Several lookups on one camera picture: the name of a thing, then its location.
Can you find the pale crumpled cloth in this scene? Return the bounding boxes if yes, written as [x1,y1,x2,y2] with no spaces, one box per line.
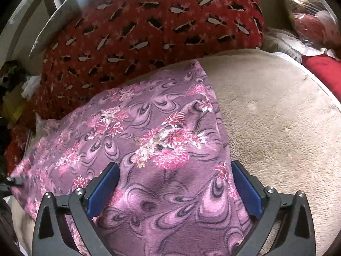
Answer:
[265,28,305,63]

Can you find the pile of mixed clothes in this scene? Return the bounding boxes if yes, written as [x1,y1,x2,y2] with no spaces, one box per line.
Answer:
[0,61,35,128]

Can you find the red patterned pillow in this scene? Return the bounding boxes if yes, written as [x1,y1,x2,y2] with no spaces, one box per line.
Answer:
[35,0,264,120]

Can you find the red patterned cloth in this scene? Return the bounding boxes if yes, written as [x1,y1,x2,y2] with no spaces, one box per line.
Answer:
[5,127,36,172]

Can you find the clear plastic bag of clothes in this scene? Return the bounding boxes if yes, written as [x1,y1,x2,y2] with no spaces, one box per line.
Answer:
[280,0,341,50]

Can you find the beige fleece blanket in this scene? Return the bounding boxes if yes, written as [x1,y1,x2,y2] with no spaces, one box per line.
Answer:
[11,49,341,256]

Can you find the purple floral shirt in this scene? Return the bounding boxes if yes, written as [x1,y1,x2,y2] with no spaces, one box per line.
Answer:
[12,60,256,256]

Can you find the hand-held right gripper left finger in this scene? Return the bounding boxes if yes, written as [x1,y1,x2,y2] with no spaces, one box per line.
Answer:
[32,162,120,256]

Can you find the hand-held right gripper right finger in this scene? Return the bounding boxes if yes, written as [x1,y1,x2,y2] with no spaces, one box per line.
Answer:
[231,160,316,256]

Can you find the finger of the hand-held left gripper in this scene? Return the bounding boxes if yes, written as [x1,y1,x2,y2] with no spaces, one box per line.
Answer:
[0,175,24,192]

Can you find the pink plastic bag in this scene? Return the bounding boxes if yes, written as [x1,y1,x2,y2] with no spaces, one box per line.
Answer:
[296,11,339,46]

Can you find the grey pillow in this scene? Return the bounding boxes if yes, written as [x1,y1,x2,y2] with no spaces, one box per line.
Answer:
[29,0,90,58]

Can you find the white plastic bag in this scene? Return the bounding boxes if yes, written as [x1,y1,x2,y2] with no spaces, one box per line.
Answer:
[23,76,40,98]

